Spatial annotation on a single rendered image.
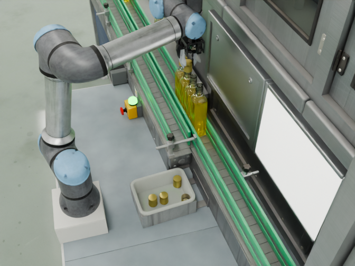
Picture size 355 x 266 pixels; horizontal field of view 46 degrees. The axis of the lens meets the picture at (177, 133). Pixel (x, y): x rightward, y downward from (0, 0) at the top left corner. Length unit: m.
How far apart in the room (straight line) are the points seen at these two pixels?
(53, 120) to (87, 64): 0.33
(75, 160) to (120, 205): 0.35
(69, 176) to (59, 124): 0.18
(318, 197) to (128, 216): 0.76
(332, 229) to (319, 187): 0.70
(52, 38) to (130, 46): 0.23
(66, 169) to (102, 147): 0.51
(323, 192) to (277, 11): 0.55
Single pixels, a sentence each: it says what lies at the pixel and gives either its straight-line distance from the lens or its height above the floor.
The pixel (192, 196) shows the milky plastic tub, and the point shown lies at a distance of 1.65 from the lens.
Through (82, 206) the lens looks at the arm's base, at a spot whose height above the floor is 0.90.
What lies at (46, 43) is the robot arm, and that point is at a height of 1.48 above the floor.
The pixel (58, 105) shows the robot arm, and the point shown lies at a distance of 1.43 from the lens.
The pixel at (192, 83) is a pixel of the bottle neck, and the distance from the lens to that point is 1.68.
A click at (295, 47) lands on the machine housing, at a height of 1.47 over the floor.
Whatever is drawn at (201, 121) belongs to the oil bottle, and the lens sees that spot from 1.73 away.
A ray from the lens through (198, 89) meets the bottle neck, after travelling 1.63.
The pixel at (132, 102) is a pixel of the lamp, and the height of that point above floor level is 0.85.
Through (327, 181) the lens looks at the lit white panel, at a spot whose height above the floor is 1.25.
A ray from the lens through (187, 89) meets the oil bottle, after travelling 1.70.
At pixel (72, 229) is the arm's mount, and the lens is 1.62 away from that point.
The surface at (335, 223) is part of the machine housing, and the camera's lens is 0.58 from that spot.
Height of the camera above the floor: 2.18
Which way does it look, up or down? 46 degrees down
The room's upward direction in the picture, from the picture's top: straight up
